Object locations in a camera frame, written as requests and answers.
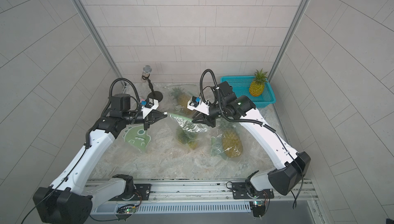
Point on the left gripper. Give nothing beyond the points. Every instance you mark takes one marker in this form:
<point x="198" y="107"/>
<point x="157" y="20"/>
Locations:
<point x="150" y="120"/>

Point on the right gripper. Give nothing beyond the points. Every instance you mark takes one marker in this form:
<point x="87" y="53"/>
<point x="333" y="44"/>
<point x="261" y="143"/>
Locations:
<point x="209" y="120"/>

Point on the yellow pineapple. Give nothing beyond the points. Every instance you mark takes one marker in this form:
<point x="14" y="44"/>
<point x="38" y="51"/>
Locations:
<point x="187" y="138"/>

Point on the orange pineapple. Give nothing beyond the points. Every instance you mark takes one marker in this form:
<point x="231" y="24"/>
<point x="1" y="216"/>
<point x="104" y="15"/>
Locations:
<point x="258" y="84"/>

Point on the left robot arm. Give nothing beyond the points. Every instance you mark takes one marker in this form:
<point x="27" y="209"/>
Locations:
<point x="65" y="201"/>

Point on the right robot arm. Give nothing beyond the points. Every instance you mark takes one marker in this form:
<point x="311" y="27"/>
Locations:
<point x="290" y="165"/>

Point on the back green pineapple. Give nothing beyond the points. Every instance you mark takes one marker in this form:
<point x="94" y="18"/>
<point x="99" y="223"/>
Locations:
<point x="181" y="98"/>

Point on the green pineapple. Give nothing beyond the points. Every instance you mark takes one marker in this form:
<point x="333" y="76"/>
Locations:
<point x="181" y="98"/>
<point x="231" y="141"/>

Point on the right green pineapple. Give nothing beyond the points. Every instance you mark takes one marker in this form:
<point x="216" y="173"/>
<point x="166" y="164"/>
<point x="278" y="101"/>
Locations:
<point x="231" y="141"/>

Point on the black microphone stand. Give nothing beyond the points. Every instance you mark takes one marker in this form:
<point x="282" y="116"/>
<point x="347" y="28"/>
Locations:
<point x="156" y="95"/>

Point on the left circuit board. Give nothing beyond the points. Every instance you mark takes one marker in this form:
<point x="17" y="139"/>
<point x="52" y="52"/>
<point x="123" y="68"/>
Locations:
<point x="127" y="209"/>

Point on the circuit board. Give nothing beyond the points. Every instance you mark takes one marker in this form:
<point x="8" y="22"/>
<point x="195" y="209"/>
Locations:
<point x="127" y="209"/>
<point x="258" y="208"/>

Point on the right circuit board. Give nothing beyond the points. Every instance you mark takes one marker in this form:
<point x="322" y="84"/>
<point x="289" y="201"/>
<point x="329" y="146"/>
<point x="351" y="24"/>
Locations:
<point x="258" y="208"/>

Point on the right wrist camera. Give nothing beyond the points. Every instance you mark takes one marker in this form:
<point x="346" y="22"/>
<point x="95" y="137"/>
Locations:
<point x="196" y="104"/>

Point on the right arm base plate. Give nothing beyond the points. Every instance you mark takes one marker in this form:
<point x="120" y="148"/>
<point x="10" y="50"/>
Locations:
<point x="242" y="190"/>

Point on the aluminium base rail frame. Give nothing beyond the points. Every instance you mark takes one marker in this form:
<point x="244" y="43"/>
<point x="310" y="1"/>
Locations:
<point x="176" y="196"/>

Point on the left aluminium corner post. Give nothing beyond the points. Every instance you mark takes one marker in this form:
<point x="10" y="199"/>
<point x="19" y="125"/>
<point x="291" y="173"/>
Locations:
<point x="96" y="36"/>

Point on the aluminium corner post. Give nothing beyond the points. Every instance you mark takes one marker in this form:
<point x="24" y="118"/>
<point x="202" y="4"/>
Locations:
<point x="96" y="36"/>
<point x="291" y="31"/>

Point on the right aluminium corner post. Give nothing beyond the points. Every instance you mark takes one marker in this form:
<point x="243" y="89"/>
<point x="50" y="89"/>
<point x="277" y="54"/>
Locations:
<point x="291" y="31"/>

